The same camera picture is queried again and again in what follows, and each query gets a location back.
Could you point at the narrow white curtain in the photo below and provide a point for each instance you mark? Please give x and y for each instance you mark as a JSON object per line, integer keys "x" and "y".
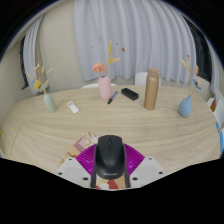
{"x": 31, "y": 56}
{"x": 214, "y": 73}

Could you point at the black and blue marker pen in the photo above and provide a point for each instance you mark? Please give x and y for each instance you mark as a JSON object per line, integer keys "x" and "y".
{"x": 112, "y": 97}

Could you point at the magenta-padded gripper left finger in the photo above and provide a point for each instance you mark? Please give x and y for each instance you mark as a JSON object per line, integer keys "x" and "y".
{"x": 71, "y": 170}

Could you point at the wide white curtain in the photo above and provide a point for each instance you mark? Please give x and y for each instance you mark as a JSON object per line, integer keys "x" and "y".
{"x": 140, "y": 33}

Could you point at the small black box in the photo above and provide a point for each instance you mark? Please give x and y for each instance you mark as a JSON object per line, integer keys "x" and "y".
{"x": 129, "y": 94}

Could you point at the group of white blue chairs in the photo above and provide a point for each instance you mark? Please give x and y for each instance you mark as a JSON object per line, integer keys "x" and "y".
{"x": 220, "y": 116}

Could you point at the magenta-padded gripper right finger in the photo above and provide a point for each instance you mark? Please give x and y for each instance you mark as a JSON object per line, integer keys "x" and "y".
{"x": 148, "y": 170}

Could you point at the pink vase with orange flowers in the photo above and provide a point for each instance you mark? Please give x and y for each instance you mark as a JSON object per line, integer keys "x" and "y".
{"x": 104, "y": 88}

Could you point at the black computer mouse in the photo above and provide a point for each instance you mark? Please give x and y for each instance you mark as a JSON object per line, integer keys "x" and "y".
{"x": 110, "y": 156}

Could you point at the blue vase with dried flowers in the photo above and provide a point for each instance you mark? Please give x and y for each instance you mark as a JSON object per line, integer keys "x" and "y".
{"x": 185, "y": 107}

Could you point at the large dark window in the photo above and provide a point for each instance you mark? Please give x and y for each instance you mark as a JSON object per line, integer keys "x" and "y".
{"x": 201, "y": 53}

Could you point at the narrow dark window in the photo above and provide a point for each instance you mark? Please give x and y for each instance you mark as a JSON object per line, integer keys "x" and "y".
{"x": 24, "y": 66}

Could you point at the green vase with yellow flowers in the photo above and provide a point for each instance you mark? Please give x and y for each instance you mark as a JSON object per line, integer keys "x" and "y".
{"x": 50, "y": 103}

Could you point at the small white remote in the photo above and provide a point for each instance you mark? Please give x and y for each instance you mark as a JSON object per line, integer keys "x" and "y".
{"x": 73, "y": 107}

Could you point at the bronze metal drink bottle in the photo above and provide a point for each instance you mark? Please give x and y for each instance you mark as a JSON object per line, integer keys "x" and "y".
{"x": 151, "y": 90}

